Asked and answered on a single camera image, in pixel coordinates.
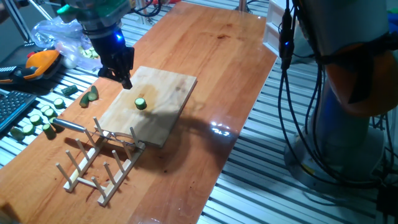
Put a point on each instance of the black keyboard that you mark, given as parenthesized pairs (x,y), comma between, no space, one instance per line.
(14,107)

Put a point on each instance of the wooden peg dish rack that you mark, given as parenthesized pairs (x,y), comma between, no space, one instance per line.
(84,165)

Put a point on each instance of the wooden cutting board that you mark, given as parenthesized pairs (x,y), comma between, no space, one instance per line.
(161,93)

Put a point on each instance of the dark green cucumber end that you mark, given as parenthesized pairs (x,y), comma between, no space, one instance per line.
(69,90)

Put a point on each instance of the clear plastic bag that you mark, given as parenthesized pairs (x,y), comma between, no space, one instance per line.
(62,37)

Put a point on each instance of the metal frame post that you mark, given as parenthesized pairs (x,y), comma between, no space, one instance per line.
(243,5)

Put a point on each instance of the silver orange robot arm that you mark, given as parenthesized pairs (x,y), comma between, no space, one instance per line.
(342,140)

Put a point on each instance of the short cucumber chunk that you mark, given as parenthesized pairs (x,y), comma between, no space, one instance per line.
(58,103)
(28,129)
(17,133)
(44,108)
(35,119)
(140,103)
(59,127)
(50,113)
(93,96)
(48,131)

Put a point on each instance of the person left forearm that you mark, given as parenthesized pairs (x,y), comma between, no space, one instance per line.
(3,15)

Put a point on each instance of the orange black teach pendant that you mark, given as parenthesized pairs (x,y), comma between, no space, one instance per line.
(40,63)

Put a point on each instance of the grey aluminium frame strut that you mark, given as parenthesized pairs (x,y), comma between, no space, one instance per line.
(17,20)

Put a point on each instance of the steel cleaver knife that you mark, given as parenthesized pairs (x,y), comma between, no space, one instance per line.
(68,125)

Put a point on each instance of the chopped cucumber bits heap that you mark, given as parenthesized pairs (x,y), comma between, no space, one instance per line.
(90,53)

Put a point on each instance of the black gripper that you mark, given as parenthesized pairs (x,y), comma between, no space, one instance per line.
(113,51)

